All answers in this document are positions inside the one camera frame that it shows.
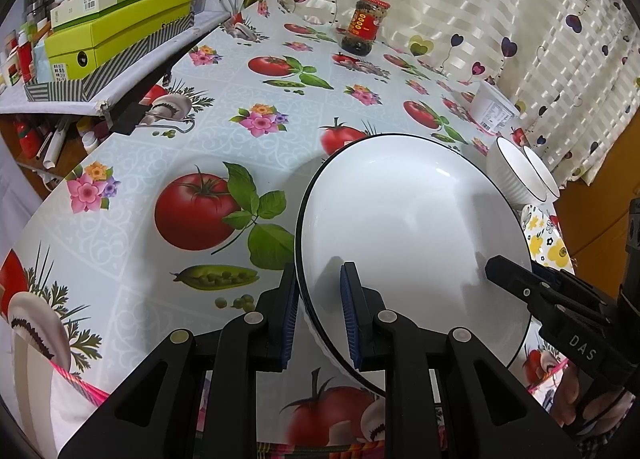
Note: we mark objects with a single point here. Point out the large white black-rimmed plate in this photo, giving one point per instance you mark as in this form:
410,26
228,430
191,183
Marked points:
410,219

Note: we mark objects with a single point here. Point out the pink green plaid cloth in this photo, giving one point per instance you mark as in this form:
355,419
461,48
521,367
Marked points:
80,381

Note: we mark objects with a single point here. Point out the red label sauce jar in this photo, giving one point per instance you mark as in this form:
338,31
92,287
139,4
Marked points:
364,24

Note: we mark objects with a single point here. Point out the white ribbed bowl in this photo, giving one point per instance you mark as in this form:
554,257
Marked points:
545,179
507,174

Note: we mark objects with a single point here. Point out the lime green box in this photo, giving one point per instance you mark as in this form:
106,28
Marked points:
125,56
135,21

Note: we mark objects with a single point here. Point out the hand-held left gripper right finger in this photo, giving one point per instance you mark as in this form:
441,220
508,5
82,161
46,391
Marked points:
350,319

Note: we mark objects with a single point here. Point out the cluster of small jars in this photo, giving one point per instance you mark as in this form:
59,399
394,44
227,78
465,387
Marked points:
20,54

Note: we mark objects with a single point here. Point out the striped grey box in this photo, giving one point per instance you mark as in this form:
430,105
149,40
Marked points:
100,86

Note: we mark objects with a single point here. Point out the cream and green flat box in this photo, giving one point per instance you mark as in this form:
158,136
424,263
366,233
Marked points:
100,1

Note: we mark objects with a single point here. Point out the white side shelf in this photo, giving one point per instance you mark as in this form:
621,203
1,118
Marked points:
50,106

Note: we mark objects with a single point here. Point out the vegetable print tablecloth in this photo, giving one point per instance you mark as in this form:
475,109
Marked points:
150,139

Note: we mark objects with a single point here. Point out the white plastic tub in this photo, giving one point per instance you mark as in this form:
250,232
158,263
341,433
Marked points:
492,106

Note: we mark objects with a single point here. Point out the yellow floral bowl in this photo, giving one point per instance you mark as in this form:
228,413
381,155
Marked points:
550,244

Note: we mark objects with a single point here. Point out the person's right hand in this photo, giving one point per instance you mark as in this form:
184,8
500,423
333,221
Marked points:
567,389

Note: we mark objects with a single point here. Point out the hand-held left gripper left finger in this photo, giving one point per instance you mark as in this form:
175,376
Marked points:
287,319

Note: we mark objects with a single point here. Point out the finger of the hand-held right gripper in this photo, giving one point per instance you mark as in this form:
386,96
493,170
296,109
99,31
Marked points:
555,276
515,281

